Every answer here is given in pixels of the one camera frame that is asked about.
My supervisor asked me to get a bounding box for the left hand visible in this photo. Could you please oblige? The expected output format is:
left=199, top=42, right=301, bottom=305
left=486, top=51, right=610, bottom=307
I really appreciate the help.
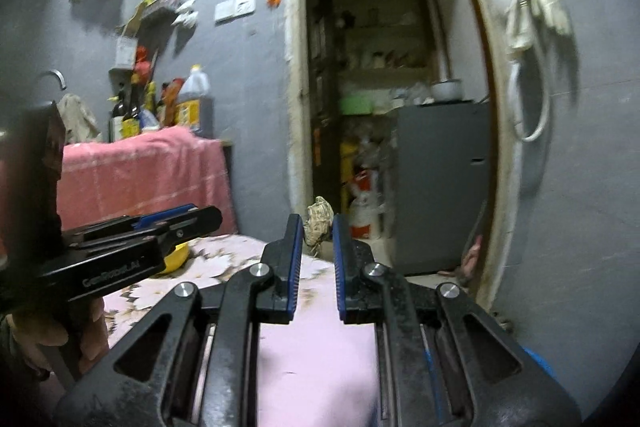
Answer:
left=6, top=298, right=110, bottom=374

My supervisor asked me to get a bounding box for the chrome sink faucet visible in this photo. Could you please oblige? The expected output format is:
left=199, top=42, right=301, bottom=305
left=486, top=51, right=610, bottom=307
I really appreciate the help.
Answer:
left=37, top=68, right=68, bottom=92

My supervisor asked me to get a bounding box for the wire shelf with packets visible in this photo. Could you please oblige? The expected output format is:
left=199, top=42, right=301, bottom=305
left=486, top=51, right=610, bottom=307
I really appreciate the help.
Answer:
left=119, top=0, right=181, bottom=37

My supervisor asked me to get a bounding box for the red white bag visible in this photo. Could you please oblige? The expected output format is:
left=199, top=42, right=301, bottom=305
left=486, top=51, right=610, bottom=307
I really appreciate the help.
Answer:
left=348, top=168, right=382, bottom=239

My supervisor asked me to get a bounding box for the large oil jug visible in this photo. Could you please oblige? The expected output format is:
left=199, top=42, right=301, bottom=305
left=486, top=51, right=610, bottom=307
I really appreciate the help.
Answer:
left=175, top=64, right=214, bottom=139

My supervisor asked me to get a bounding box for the small beige trash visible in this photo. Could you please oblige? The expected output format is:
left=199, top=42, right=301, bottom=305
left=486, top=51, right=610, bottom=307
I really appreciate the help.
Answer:
left=304, top=196, right=334, bottom=251

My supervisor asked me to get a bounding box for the pink floral tablecloth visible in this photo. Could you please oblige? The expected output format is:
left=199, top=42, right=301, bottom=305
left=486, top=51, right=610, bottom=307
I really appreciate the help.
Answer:
left=104, top=235, right=378, bottom=427

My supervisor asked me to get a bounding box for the yellow plastic bowl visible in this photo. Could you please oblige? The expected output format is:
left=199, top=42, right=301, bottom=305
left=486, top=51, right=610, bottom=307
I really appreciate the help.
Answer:
left=160, top=243, right=190, bottom=275

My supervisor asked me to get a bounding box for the blue plastic bin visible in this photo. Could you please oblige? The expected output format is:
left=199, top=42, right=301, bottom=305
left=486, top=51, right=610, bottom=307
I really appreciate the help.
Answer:
left=523, top=347, right=556, bottom=378

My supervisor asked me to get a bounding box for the beige rag on sink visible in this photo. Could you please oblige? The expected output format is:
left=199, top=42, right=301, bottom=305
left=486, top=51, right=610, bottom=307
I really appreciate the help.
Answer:
left=58, top=93, right=102, bottom=144

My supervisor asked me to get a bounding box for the metal pot on fridge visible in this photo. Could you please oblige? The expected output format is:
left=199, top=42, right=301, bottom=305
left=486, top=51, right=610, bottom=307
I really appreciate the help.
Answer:
left=431, top=79, right=464, bottom=103

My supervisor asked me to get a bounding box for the white wall socket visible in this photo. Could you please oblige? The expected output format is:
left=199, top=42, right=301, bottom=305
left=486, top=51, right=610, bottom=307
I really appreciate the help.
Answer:
left=215, top=0, right=256, bottom=24

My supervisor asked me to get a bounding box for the grey mini fridge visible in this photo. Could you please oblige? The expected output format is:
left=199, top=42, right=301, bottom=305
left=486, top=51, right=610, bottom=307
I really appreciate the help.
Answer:
left=390, top=102, right=490, bottom=275

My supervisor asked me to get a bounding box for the pink checked towel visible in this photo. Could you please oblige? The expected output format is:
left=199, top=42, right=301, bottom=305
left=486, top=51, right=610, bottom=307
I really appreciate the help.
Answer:
left=58, top=127, right=238, bottom=234

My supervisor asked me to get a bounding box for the white hose loop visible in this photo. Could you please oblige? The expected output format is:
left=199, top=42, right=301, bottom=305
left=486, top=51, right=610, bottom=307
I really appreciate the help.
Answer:
left=506, top=56, right=551, bottom=144

